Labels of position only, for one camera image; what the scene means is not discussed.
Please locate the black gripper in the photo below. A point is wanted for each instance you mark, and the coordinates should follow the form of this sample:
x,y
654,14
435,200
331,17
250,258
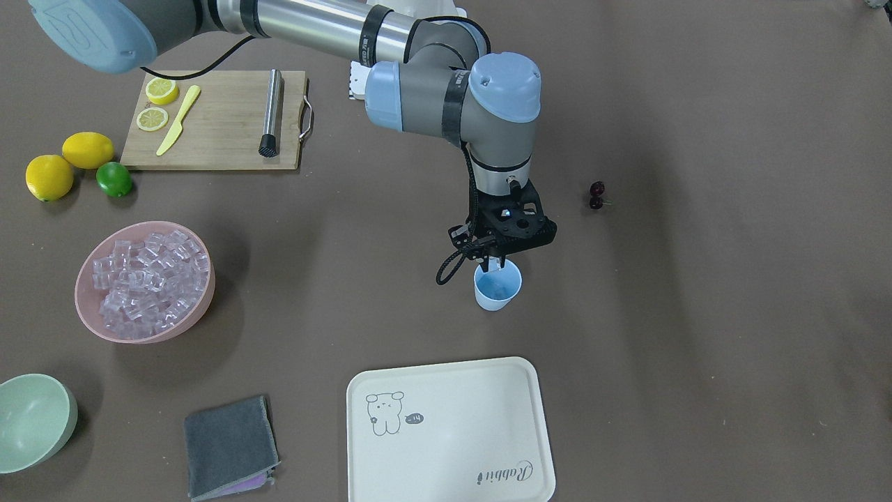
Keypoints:
x,y
480,245

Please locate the dark cherries pair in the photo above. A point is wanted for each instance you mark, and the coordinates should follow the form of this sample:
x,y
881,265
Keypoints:
x,y
597,200

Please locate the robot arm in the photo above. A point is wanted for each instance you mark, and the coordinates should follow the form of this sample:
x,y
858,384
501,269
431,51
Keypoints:
x,y
436,76

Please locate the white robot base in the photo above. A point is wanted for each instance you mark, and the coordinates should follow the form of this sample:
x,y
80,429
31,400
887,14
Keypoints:
x,y
413,9

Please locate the light blue cup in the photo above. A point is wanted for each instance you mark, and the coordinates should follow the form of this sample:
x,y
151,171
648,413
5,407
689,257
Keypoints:
x,y
494,289

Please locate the clear ice cubes pile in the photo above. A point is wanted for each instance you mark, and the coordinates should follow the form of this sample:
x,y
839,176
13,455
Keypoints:
x,y
150,279

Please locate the cream rabbit tray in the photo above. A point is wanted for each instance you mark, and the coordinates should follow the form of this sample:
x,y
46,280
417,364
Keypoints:
x,y
463,431

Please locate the steel muddler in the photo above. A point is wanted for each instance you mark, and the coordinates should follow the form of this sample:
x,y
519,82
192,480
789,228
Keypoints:
x,y
269,142

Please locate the wooden cutting board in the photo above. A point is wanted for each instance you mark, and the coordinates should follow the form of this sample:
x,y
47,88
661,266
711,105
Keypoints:
x,y
223,127

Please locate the grey folded cloth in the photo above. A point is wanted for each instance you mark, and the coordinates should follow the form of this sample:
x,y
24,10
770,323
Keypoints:
x,y
230,449

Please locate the yellow plastic knife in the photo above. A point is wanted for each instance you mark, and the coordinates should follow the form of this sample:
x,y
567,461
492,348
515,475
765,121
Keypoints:
x,y
176,127

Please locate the pink bowl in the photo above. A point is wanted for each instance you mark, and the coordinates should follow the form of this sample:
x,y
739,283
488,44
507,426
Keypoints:
x,y
150,328

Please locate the lemon slice near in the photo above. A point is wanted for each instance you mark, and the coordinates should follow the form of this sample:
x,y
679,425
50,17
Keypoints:
x,y
152,119

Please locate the lemon slice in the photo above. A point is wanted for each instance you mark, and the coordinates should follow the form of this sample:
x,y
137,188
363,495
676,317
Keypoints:
x,y
152,119
161,91

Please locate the lemon slice far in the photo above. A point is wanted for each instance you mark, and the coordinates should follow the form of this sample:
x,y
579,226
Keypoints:
x,y
161,91

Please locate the green lime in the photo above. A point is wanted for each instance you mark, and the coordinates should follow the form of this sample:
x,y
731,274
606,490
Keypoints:
x,y
114,179

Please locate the whole lemon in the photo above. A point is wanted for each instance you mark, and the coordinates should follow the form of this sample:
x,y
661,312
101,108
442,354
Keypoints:
x,y
49,177
88,150

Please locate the green bowl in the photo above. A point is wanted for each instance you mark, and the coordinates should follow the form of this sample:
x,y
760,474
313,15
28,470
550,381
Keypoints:
x,y
38,417

